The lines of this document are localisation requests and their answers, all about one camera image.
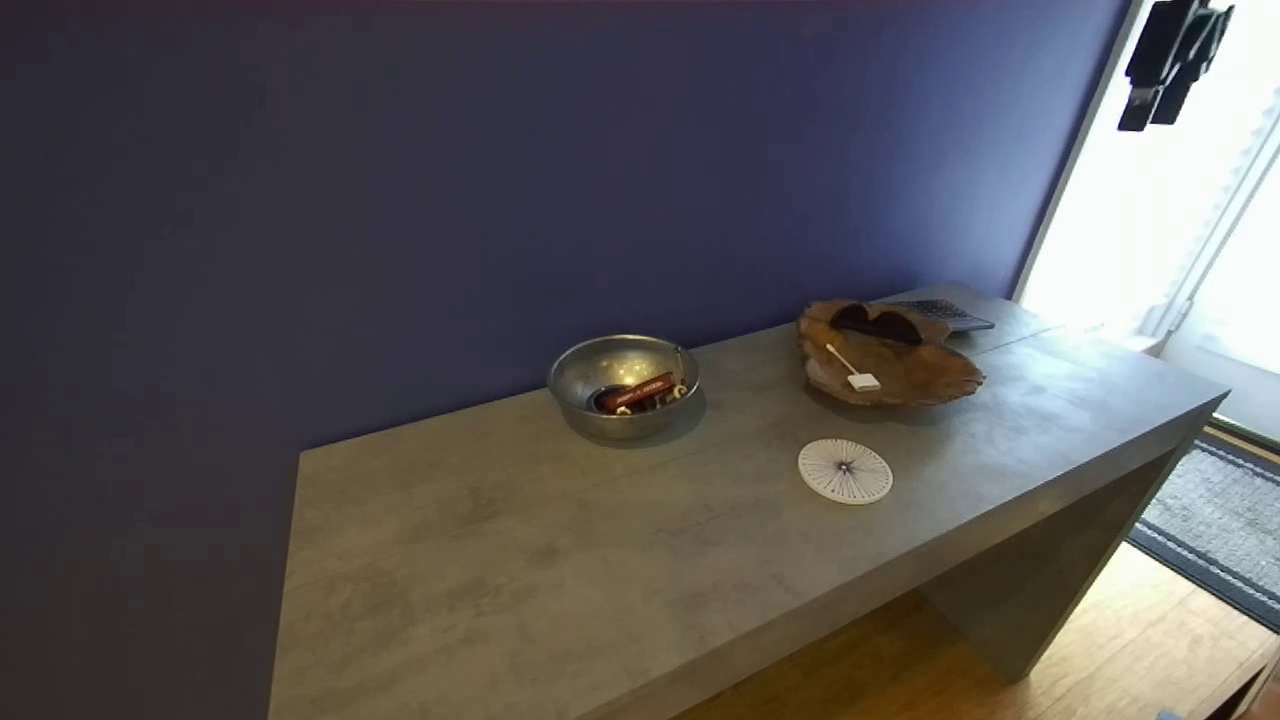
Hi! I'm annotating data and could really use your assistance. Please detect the brown wooden burl tray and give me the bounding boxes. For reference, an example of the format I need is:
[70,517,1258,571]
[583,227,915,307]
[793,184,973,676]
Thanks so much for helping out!
[795,296,993,410]

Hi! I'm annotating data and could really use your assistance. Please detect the dark gray doormat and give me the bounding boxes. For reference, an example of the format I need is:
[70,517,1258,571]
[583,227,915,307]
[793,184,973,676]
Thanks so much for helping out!
[1129,435,1280,633]

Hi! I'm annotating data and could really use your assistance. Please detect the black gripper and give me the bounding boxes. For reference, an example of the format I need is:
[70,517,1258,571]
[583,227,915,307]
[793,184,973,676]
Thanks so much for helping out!
[1117,0,1239,134]

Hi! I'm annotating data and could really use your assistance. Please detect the brown item in metal bowl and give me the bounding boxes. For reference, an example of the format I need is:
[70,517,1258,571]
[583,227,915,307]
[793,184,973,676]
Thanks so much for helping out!
[591,366,688,420]

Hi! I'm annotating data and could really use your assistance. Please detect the gray concrete sideboard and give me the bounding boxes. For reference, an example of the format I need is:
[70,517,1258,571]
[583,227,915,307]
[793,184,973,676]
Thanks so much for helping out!
[265,289,1232,720]

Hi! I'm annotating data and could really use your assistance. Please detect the white cable adapter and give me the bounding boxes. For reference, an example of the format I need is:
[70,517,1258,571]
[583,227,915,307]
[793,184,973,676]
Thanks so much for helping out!
[820,341,889,397]

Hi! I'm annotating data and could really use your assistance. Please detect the round white coaster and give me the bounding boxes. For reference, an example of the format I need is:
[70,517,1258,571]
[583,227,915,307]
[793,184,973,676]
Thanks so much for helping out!
[793,435,901,507]

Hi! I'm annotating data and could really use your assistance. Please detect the white door frame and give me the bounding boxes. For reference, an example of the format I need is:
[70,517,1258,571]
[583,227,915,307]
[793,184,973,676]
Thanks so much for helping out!
[1007,0,1280,352]

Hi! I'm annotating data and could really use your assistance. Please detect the dark sunglasses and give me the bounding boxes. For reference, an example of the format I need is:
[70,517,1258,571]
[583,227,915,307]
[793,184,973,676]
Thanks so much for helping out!
[829,301,929,355]

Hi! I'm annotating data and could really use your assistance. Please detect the round metal bowl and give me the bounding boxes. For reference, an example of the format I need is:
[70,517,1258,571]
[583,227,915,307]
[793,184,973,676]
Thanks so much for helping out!
[544,327,708,449]

